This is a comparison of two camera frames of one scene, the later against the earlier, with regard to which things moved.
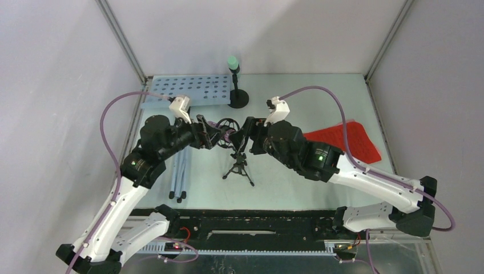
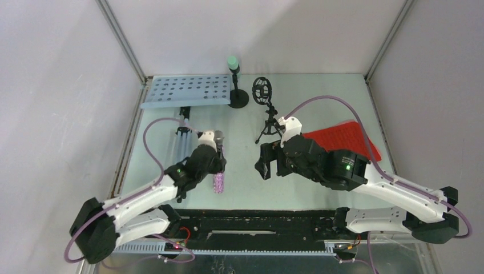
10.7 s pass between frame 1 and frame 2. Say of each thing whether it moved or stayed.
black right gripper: moved
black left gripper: moved
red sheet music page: stayed
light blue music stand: stayed
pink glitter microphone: moved
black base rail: stayed
